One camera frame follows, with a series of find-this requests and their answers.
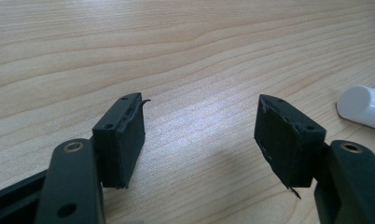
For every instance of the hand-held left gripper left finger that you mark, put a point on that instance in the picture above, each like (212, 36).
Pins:
(120, 143)

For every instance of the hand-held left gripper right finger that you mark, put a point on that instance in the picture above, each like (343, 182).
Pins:
(285, 146)

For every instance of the white glue stick green label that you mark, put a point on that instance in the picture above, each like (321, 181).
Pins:
(363, 105)

